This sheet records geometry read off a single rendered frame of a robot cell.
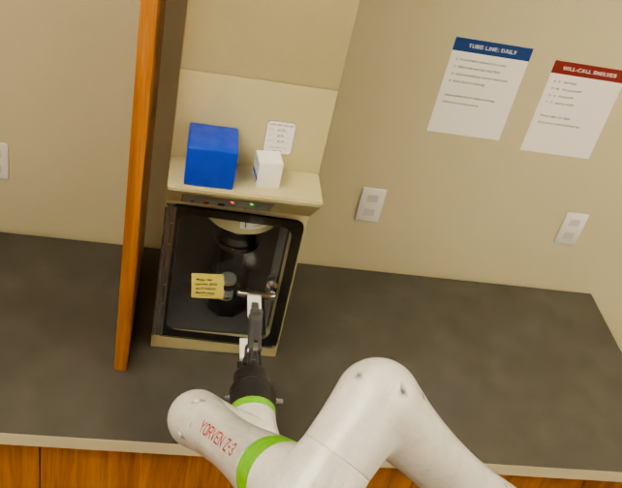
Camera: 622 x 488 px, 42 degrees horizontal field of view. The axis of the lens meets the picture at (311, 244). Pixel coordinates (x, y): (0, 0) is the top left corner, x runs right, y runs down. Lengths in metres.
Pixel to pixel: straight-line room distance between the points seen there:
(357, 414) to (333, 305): 1.23
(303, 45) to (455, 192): 0.92
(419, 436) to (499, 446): 0.96
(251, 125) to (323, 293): 0.78
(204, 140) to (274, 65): 0.20
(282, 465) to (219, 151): 0.71
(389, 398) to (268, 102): 0.78
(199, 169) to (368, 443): 0.74
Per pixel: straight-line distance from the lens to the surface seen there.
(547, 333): 2.53
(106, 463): 2.04
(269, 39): 1.64
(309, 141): 1.75
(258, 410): 1.60
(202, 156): 1.64
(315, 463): 1.12
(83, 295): 2.25
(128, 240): 1.79
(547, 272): 2.70
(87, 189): 2.36
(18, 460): 2.06
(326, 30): 1.64
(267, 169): 1.68
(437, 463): 1.26
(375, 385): 1.13
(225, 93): 1.69
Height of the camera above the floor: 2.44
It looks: 36 degrees down
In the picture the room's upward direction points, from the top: 14 degrees clockwise
